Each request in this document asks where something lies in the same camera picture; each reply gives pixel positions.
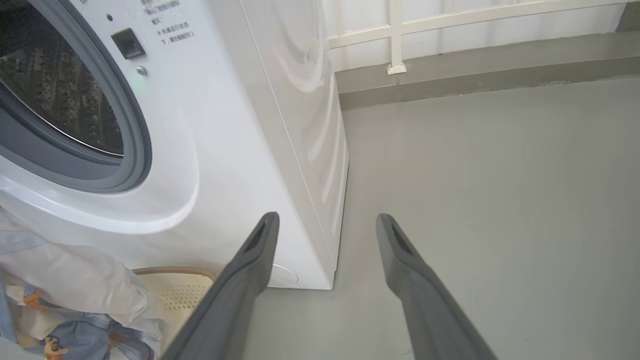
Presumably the white front-load washing machine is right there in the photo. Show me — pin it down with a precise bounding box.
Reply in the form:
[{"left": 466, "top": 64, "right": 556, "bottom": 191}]
[{"left": 0, "top": 0, "right": 349, "bottom": 291}]

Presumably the cream perforated laundry basket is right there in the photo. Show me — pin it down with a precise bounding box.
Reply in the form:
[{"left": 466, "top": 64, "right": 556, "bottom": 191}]
[{"left": 132, "top": 266, "right": 218, "bottom": 351}]

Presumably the white garment with blue trim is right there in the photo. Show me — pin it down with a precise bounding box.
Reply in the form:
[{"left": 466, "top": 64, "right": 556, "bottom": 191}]
[{"left": 0, "top": 207, "right": 168, "bottom": 351}]

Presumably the blue garment with orange prints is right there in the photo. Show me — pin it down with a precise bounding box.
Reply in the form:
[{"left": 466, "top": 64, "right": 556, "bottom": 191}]
[{"left": 30, "top": 312, "right": 156, "bottom": 360}]

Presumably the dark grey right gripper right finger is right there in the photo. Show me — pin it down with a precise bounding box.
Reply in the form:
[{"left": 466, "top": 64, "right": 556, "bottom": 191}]
[{"left": 375, "top": 213, "right": 498, "bottom": 360}]

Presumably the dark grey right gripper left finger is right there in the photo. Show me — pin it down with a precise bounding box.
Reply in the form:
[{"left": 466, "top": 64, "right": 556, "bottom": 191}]
[{"left": 160, "top": 211, "right": 281, "bottom": 360}]

